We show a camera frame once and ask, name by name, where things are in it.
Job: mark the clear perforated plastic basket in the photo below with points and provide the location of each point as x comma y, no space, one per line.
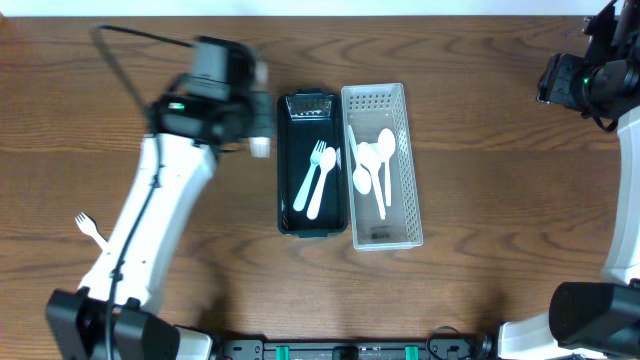
369,109

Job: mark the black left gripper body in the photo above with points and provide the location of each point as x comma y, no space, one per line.
263,116

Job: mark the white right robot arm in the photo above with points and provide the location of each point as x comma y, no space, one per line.
596,320

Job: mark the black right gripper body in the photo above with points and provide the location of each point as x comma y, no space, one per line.
545,80

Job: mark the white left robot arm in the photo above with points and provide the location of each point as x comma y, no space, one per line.
114,312

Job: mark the white plastic fork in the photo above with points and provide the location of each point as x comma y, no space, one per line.
260,147
89,227

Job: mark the mint green plastic utensil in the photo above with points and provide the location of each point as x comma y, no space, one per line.
315,157

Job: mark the dark green plastic tray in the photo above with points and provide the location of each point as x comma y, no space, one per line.
303,118

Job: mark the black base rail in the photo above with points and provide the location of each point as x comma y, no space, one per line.
444,347

